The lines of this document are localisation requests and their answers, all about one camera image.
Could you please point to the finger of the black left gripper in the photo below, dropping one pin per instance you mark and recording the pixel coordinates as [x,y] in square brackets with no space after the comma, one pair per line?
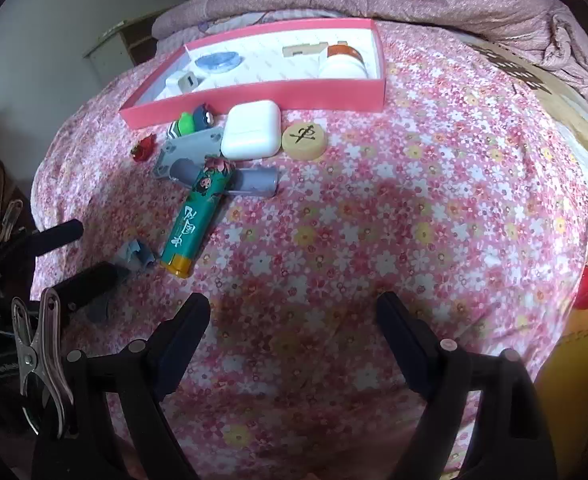
[40,243]
[92,288]

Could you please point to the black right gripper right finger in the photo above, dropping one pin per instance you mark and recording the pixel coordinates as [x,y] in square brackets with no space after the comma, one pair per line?
[510,439]

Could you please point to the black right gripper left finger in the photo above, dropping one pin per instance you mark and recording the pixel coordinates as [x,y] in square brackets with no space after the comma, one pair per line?
[142,375]

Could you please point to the blue grey curved part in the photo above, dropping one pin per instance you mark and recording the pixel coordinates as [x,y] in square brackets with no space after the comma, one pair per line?
[131,258]

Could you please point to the green patterned tube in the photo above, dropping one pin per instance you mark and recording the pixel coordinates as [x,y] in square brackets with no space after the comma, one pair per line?
[195,215]

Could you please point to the small red toy figure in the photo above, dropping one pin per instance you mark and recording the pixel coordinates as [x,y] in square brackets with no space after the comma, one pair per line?
[144,149]

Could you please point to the grey studded building plate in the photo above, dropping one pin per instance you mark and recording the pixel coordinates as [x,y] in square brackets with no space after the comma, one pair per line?
[196,147]

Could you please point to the grey curved plastic handle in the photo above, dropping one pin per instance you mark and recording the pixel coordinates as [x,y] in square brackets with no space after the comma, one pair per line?
[254,181]

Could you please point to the striped green blue toy figure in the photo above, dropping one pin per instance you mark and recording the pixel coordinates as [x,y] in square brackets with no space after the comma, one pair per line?
[200,119]

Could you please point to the white usb wall charger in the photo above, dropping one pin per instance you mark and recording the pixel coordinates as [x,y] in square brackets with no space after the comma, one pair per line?
[182,82]

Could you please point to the white earbuds case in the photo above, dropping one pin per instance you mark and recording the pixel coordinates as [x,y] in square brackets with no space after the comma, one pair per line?
[252,131]

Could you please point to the wooden chinese chess piece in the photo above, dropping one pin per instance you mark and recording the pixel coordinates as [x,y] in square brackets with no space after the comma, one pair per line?
[304,141]

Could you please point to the blue correction tape dispenser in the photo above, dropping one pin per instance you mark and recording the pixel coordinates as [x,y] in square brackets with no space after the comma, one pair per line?
[218,62]

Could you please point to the wooden puzzle block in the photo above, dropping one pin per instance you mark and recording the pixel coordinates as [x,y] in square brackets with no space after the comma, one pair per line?
[304,49]

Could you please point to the silver spring clamp right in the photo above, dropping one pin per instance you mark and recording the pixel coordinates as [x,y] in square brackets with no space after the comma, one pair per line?
[46,397]

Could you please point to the white bedside cabinet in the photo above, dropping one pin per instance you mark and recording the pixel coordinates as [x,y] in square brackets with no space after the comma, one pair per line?
[125,45]

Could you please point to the pink floral bed sheet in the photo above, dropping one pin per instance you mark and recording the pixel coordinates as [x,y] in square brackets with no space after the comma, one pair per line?
[462,197]

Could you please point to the pink shallow cardboard box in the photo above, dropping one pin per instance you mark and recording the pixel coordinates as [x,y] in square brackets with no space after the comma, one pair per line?
[265,74]

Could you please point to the white bottle orange label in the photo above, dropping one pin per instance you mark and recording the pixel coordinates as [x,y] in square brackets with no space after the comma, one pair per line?
[342,62]

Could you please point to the mauve crumpled quilt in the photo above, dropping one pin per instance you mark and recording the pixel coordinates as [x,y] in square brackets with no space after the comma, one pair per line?
[544,32]

